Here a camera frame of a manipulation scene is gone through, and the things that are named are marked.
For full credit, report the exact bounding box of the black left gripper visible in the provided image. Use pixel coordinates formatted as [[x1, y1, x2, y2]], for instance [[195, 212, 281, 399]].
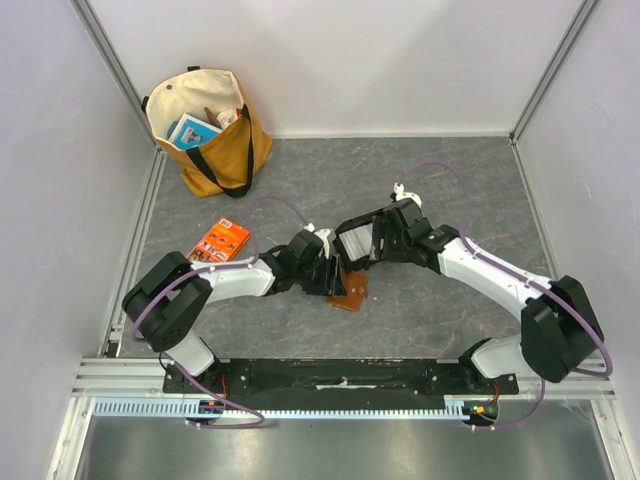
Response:
[[295, 253, 346, 297]]

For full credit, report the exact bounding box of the tan leather card holder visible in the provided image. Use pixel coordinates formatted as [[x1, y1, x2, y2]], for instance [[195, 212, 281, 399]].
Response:
[[328, 270, 369, 312]]

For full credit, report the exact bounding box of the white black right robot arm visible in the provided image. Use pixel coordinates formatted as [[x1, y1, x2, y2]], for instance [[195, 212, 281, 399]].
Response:
[[370, 199, 605, 394]]

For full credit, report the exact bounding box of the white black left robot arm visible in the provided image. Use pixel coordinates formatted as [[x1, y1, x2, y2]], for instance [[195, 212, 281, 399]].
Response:
[[122, 227, 346, 393]]

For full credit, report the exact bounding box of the black card box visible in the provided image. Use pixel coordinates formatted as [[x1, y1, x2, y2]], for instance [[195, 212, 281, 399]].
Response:
[[333, 209, 391, 272]]

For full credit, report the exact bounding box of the stack of white cards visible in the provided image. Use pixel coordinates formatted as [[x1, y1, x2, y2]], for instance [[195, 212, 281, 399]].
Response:
[[338, 223, 373, 262]]

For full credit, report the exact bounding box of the orange product box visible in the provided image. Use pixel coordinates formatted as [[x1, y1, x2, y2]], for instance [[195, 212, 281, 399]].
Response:
[[187, 217, 250, 263]]

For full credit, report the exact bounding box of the mustard yellow tote bag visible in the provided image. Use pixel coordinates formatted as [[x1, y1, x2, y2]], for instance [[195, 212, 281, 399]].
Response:
[[141, 66, 272, 198]]

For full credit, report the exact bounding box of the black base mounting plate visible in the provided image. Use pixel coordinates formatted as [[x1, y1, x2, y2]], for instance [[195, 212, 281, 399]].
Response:
[[195, 358, 519, 396]]

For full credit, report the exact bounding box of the white item in bag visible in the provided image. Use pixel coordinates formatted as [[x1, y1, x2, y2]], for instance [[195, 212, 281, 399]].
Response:
[[217, 108, 242, 129]]

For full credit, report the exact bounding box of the blue book in bag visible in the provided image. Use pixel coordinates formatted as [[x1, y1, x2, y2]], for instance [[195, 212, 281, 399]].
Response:
[[167, 113, 222, 150]]

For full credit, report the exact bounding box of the brown item in bag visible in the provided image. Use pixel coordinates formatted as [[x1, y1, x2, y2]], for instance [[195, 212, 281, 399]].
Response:
[[204, 107, 221, 129]]

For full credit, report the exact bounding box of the white slotted cable duct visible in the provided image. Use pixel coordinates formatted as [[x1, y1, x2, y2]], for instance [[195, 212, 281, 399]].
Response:
[[93, 394, 496, 420]]

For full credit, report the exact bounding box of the aluminium frame rail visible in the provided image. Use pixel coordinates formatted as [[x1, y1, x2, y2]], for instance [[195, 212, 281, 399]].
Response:
[[71, 1, 166, 358]]

